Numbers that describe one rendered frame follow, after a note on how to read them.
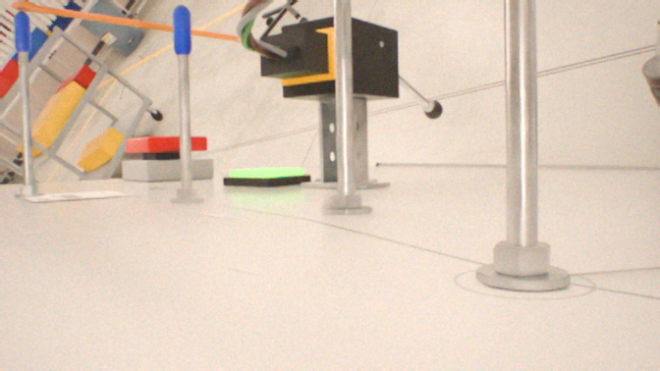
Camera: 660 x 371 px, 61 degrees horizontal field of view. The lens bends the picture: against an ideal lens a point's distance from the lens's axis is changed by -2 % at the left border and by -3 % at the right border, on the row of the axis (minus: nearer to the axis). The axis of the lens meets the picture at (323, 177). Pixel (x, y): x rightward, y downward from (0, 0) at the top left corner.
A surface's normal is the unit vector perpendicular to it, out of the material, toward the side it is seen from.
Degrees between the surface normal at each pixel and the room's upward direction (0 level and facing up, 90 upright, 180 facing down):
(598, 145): 0
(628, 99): 0
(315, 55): 101
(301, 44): 39
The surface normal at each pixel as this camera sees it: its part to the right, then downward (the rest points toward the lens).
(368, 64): 0.79, 0.01
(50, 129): 0.73, -0.24
